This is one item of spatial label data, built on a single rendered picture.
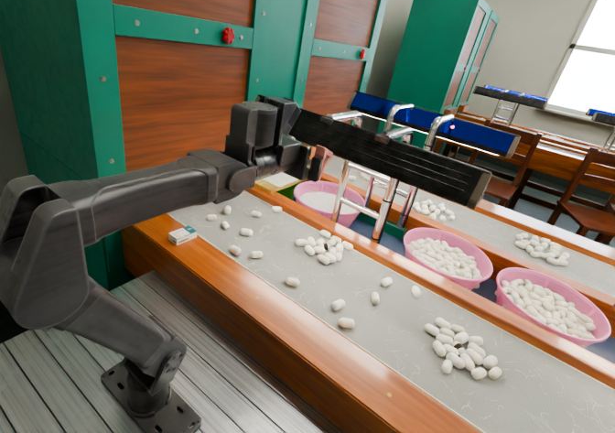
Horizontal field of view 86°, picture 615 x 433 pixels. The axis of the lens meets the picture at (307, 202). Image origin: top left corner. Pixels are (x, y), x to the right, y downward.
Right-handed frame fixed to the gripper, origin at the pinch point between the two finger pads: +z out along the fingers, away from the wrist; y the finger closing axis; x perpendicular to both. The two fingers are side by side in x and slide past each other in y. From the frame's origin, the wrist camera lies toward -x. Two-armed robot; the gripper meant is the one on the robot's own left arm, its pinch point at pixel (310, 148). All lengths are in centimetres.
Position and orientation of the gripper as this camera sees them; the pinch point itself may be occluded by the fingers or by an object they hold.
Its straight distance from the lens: 70.8
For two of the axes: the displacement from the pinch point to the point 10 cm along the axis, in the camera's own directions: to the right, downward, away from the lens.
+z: 5.6, -2.8, 7.8
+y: -8.1, -3.8, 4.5
